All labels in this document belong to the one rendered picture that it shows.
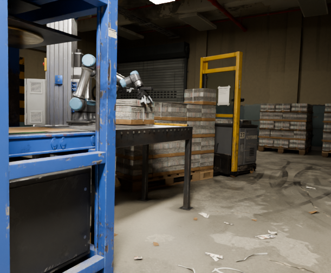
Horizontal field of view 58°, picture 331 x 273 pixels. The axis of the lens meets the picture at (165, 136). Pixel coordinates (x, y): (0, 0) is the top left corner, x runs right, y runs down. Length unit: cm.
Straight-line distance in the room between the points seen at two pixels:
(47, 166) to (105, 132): 38
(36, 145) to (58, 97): 184
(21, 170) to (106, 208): 56
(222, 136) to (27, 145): 373
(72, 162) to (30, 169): 21
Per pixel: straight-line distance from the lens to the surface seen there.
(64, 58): 333
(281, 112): 835
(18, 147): 146
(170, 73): 1139
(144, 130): 220
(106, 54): 162
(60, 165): 141
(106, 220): 169
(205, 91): 425
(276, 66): 1012
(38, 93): 332
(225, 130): 481
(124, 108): 275
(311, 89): 987
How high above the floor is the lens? 90
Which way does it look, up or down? 4 degrees down
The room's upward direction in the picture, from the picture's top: 2 degrees clockwise
